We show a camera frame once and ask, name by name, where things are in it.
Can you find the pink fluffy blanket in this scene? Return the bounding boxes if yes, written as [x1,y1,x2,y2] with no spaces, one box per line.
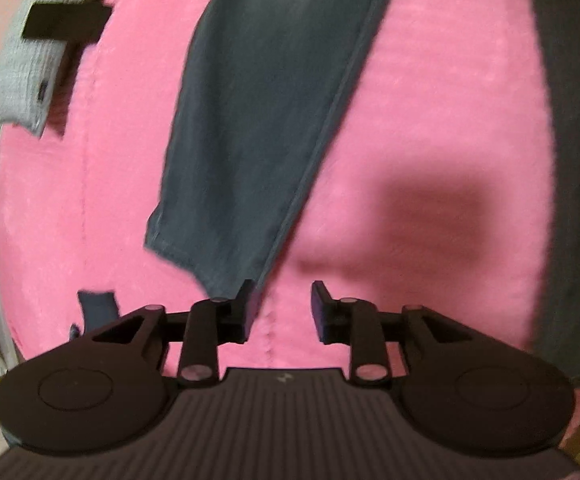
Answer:
[0,0,580,461]

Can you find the dark grey pants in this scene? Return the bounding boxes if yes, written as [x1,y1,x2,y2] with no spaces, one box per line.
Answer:
[144,0,405,302]

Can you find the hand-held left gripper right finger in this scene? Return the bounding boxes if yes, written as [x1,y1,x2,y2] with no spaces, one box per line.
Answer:
[311,281,501,387]

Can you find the light grey knitted cloth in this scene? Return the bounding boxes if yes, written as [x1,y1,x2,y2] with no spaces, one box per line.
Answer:
[0,0,114,137]

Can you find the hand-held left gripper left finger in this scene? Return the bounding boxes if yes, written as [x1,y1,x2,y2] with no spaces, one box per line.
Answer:
[72,279,258,388]

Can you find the small dark blue cloth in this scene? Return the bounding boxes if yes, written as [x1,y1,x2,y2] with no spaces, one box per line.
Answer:
[68,290,121,341]

